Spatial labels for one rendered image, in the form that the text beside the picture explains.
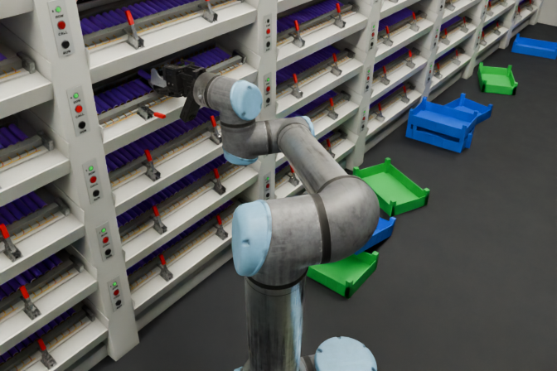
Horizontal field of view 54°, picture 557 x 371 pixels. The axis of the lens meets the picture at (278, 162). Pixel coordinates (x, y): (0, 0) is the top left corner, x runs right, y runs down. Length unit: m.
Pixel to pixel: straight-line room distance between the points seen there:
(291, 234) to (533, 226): 1.82
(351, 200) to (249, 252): 0.18
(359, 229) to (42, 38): 0.78
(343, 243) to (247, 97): 0.58
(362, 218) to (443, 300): 1.24
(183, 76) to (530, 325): 1.42
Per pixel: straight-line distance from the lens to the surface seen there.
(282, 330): 1.05
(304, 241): 0.86
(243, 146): 1.40
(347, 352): 1.40
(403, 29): 2.83
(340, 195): 0.90
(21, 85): 1.31
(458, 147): 2.95
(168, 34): 1.53
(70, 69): 1.34
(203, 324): 1.95
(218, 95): 1.37
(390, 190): 2.58
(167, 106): 1.59
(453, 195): 2.63
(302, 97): 2.09
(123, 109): 1.52
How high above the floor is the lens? 1.47
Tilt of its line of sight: 33 degrees down
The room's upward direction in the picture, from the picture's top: 1 degrees clockwise
